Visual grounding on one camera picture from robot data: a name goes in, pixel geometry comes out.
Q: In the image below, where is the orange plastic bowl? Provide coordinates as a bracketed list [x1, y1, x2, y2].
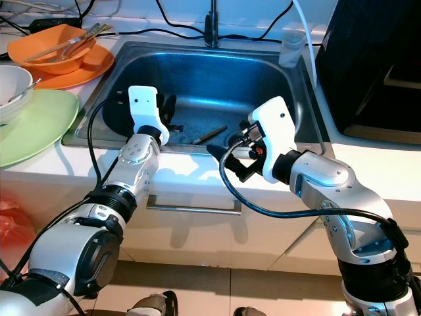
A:
[7, 24, 99, 75]

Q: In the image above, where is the stainless steel sink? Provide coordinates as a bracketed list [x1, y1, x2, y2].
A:
[62, 41, 333, 153]

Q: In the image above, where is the chrome faucet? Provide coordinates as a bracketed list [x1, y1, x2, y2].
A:
[204, 0, 221, 49]

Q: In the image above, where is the wooden chopstick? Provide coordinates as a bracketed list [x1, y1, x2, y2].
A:
[194, 125, 228, 144]

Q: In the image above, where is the orange plastic bag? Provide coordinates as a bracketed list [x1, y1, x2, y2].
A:
[0, 197, 40, 264]

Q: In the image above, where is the orange plastic plate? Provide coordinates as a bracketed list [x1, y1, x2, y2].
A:
[33, 43, 116, 91]

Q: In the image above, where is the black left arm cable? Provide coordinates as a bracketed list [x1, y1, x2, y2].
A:
[89, 97, 132, 198]

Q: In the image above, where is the black countertop appliance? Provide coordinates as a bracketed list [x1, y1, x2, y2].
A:
[314, 0, 421, 144]

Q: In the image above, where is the white hose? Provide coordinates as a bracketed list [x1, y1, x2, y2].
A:
[291, 0, 320, 90]

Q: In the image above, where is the clear plastic cup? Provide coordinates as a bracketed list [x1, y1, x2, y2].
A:
[278, 28, 309, 69]

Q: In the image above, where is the white kitchen base cabinet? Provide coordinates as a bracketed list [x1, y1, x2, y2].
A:
[39, 174, 421, 277]

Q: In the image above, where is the black power adapter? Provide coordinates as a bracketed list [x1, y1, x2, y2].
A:
[30, 16, 83, 32]

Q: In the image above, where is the white bowl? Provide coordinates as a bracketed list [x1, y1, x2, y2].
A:
[0, 65, 35, 126]

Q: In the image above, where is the silver metal fork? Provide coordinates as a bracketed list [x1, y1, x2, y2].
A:
[10, 78, 43, 105]

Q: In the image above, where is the silver cabinet handle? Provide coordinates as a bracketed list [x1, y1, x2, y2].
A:
[146, 197, 243, 217]

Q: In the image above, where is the silver metal spoon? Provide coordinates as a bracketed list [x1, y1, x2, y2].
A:
[59, 33, 96, 63]

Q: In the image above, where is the black robot foot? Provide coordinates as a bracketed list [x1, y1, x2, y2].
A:
[130, 290, 180, 316]
[232, 306, 265, 316]

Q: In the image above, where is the green plate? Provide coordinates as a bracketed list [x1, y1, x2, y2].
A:
[0, 88, 81, 169]

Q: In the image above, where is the black robot right foot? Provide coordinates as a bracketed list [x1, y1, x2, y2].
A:
[232, 306, 265, 316]

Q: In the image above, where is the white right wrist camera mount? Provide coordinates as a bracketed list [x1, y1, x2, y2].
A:
[248, 95, 297, 184]

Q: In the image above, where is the black robot left foot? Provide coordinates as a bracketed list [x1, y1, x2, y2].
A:
[130, 290, 180, 316]

